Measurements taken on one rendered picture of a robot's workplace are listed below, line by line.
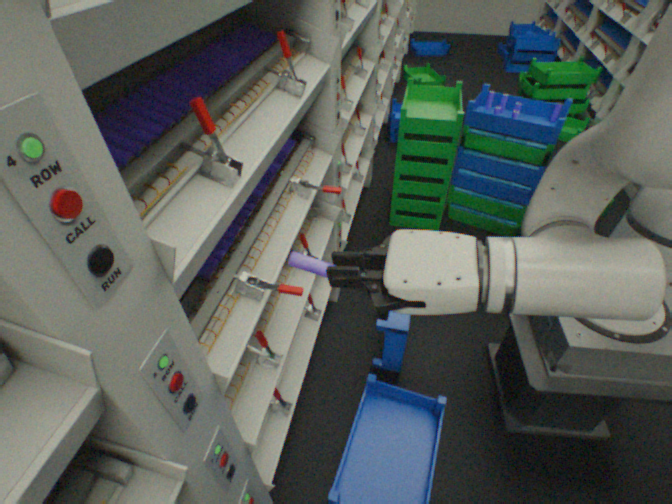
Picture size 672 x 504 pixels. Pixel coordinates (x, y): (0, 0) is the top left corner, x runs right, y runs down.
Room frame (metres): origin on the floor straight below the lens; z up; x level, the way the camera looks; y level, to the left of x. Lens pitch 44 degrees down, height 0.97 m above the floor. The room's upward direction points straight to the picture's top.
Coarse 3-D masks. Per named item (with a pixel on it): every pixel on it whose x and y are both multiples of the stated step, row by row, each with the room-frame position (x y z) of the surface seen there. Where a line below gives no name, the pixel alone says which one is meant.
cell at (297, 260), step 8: (296, 256) 0.34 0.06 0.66; (304, 256) 0.34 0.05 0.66; (288, 264) 0.33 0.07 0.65; (296, 264) 0.33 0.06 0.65; (304, 264) 0.33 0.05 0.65; (312, 264) 0.33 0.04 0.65; (320, 264) 0.33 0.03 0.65; (328, 264) 0.33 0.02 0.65; (312, 272) 0.33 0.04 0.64; (320, 272) 0.32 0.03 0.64
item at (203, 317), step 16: (304, 144) 0.78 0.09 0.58; (304, 160) 0.74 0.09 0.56; (288, 176) 0.65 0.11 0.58; (272, 192) 0.59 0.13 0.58; (288, 192) 0.62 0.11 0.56; (272, 208) 0.55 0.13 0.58; (256, 224) 0.50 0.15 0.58; (256, 240) 0.48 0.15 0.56; (240, 256) 0.42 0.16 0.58; (224, 272) 0.38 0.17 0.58; (224, 288) 0.36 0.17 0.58; (208, 304) 0.32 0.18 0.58; (192, 320) 0.30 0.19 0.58; (208, 320) 0.30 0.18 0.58; (224, 320) 0.32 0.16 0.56; (208, 352) 0.27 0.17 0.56
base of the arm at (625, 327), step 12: (624, 216) 0.53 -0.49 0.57; (624, 228) 0.51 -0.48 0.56; (660, 252) 0.45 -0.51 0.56; (660, 312) 0.46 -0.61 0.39; (600, 324) 0.43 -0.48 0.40; (612, 324) 0.43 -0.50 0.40; (624, 324) 0.43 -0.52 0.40; (636, 324) 0.43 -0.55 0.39; (648, 324) 0.43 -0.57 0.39; (660, 324) 0.43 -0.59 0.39
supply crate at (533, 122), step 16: (480, 96) 1.42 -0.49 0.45; (496, 96) 1.42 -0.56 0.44; (512, 96) 1.39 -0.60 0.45; (480, 112) 1.26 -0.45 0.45; (512, 112) 1.37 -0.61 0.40; (528, 112) 1.36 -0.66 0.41; (544, 112) 1.34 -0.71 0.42; (560, 112) 1.31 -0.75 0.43; (496, 128) 1.22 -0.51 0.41; (512, 128) 1.20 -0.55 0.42; (528, 128) 1.18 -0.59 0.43; (544, 128) 1.15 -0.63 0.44; (560, 128) 1.13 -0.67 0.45
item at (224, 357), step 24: (312, 144) 0.80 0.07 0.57; (336, 144) 0.81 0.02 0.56; (312, 168) 0.74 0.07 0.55; (312, 192) 0.66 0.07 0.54; (288, 216) 0.56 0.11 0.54; (240, 240) 0.47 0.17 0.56; (264, 240) 0.49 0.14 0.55; (288, 240) 0.50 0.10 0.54; (264, 264) 0.44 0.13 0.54; (192, 288) 0.36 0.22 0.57; (240, 312) 0.34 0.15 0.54; (240, 336) 0.30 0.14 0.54; (216, 360) 0.26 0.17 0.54
